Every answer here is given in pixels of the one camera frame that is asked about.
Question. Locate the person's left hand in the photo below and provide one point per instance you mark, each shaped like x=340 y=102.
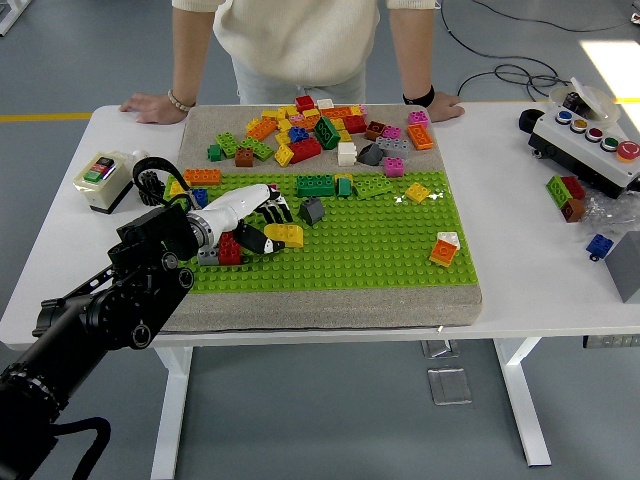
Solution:
x=446 y=107

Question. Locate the person's right hand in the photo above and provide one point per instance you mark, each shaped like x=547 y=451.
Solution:
x=147 y=109

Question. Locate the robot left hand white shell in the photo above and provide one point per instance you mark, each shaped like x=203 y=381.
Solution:
x=235 y=202

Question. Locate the grey eight-stud brick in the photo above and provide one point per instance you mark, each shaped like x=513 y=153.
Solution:
x=207 y=257
x=393 y=146

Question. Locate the dark grey sloped brick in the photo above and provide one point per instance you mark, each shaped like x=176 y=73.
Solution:
x=311 y=211
x=370 y=155

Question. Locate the green studded baseplate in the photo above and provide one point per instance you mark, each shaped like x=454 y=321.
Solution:
x=375 y=250

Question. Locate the person's left forearm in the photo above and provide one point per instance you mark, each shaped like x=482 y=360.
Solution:
x=410 y=50

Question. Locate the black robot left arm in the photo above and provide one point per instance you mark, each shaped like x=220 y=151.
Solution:
x=155 y=235

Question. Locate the person's right forearm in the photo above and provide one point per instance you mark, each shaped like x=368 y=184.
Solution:
x=195 y=55

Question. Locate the magenta four-stud brick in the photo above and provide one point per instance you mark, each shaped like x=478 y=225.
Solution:
x=419 y=118
x=395 y=166

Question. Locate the blue four-stud brick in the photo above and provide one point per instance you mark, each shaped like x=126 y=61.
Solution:
x=600 y=246
x=298 y=134
x=200 y=196

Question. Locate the orange eight-stud brick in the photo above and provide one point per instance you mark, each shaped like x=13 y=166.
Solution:
x=262 y=129
x=336 y=112
x=202 y=176
x=420 y=137

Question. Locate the green two-stud brick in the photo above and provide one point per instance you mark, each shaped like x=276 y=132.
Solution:
x=214 y=153

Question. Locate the lime green eight-stud brick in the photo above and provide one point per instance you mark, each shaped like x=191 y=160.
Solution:
x=230 y=144
x=260 y=149
x=556 y=192

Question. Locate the pink four-stud brick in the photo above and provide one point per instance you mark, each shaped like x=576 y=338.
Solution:
x=392 y=132

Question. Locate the yellow four-stud brick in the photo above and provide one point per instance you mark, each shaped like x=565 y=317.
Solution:
x=176 y=189
x=418 y=192

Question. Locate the yellow building brick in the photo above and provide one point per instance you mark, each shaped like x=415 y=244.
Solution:
x=284 y=125
x=345 y=134
x=270 y=114
x=311 y=113
x=287 y=111
x=345 y=176
x=283 y=138
x=356 y=110

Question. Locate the pink building brick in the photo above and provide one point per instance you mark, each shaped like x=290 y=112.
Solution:
x=364 y=110
x=298 y=118

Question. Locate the dark green eight-stud brick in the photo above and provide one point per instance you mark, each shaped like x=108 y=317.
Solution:
x=327 y=132
x=316 y=186

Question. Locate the orange building brick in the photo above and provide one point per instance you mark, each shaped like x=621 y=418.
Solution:
x=309 y=124

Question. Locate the lime green flat plate brick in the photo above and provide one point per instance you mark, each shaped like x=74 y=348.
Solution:
x=374 y=188

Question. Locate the white four-stud brick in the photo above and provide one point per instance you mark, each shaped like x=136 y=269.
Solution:
x=347 y=154
x=449 y=238

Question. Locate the teal green building brick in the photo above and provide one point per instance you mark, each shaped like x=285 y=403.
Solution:
x=345 y=187

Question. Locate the white building brick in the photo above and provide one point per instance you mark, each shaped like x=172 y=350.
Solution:
x=326 y=103

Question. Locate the red four-stud brick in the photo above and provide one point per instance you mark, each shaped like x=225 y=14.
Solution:
x=305 y=103

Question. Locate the orange four-stud brick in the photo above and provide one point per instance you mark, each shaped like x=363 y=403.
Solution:
x=444 y=253

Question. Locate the red building brick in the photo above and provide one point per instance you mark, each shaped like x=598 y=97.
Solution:
x=574 y=187

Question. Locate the black wristband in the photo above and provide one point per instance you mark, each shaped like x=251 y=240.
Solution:
x=419 y=96

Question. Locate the white bulb-shaped part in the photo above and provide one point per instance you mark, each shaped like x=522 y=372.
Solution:
x=139 y=155

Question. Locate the black gear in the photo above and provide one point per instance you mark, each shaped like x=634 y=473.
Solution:
x=150 y=192

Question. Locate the grey-brown cushion mat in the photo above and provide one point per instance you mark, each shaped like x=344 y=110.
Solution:
x=310 y=310

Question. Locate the white push-button control box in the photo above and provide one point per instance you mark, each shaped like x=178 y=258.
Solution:
x=575 y=150

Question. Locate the round translucent lidded container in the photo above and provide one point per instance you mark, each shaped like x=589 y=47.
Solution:
x=597 y=100

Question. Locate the person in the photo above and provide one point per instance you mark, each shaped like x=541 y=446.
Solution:
x=295 y=40

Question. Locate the clear plastic bag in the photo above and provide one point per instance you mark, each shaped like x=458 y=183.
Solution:
x=607 y=212

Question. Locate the white table leg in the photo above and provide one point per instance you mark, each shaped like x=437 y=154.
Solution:
x=170 y=425
x=520 y=400

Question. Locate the clear floor socket cover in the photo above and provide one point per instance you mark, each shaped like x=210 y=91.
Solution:
x=440 y=348
x=450 y=387

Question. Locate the grey box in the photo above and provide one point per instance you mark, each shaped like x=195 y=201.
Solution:
x=627 y=270

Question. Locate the under-table control panel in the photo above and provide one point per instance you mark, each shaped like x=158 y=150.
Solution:
x=612 y=342

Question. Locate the cream switch box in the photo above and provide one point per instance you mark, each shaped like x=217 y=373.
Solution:
x=100 y=175

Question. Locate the white furniture frame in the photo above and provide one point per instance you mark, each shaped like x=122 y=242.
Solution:
x=11 y=15

